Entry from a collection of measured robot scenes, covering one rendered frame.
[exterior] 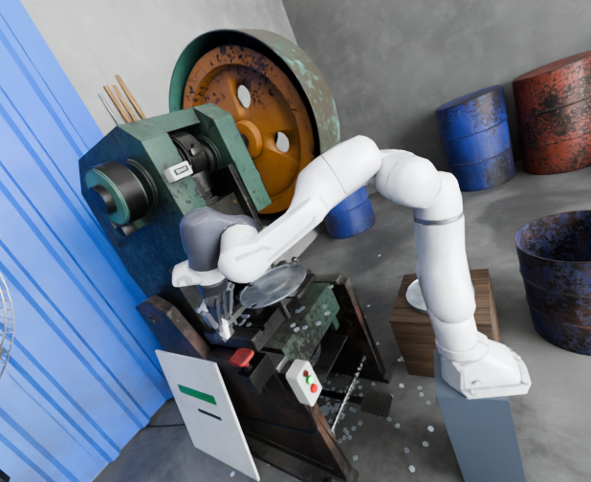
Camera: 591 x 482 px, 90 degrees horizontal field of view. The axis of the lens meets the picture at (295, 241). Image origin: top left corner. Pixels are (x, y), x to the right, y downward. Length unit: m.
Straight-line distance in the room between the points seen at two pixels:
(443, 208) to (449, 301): 0.21
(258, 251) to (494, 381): 0.75
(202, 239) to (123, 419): 1.84
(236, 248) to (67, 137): 1.81
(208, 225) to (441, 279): 0.55
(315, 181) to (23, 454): 2.00
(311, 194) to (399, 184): 0.17
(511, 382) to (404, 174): 0.67
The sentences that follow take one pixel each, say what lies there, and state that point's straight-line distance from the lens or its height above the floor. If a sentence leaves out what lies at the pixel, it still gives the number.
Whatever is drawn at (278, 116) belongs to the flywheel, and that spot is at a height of 1.36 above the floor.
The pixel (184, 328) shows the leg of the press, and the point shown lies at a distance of 1.39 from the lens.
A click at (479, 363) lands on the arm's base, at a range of 1.01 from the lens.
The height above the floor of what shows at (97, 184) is 1.38.
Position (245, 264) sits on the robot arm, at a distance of 0.60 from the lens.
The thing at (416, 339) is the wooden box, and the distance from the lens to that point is 1.52.
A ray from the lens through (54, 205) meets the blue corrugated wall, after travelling 2.17.
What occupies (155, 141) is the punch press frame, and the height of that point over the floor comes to 1.42.
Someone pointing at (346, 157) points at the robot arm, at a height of 1.20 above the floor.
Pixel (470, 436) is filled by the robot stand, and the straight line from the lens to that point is 1.20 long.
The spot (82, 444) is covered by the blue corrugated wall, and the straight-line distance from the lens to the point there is 2.34.
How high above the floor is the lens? 1.29
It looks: 19 degrees down
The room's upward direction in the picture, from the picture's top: 24 degrees counter-clockwise
